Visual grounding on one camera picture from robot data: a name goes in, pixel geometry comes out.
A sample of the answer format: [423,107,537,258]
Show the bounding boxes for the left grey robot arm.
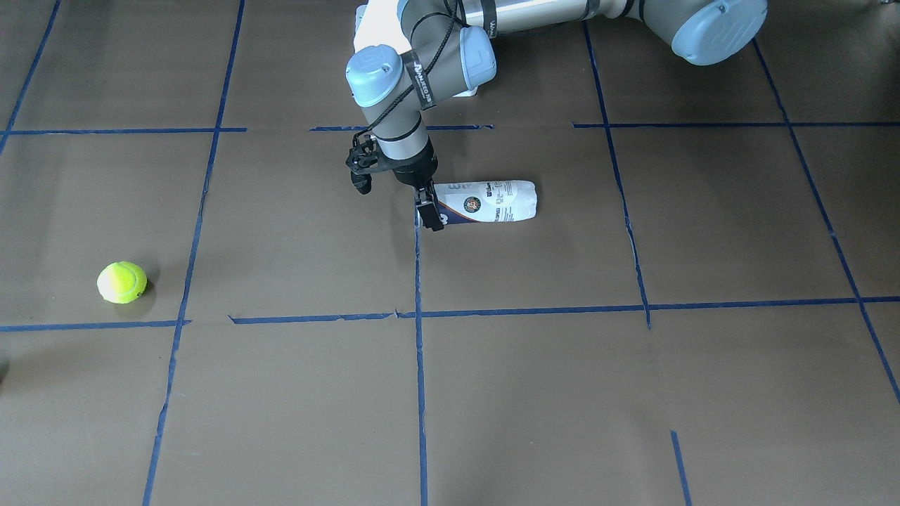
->
[345,1,769,231]

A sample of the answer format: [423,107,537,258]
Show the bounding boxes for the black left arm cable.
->
[361,0,465,141]

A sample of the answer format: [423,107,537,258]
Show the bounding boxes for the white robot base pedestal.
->
[352,4,481,98]

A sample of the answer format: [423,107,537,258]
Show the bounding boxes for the white tennis ball can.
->
[435,180,538,225]

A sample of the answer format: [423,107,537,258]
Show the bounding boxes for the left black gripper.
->
[392,157,446,231]

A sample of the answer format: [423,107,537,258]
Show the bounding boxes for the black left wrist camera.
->
[346,134,389,195]

